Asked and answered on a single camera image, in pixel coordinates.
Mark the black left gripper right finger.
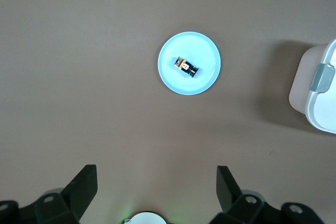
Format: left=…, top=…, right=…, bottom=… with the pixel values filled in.
left=209, top=165, right=327, bottom=224

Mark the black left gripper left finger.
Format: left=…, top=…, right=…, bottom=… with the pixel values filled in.
left=0, top=164, right=99, bottom=224

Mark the light blue round plate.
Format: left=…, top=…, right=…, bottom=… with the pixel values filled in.
left=157, top=31, right=223, bottom=96

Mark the white lidded lunch box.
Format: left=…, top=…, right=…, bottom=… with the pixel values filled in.
left=288, top=38, right=336, bottom=134

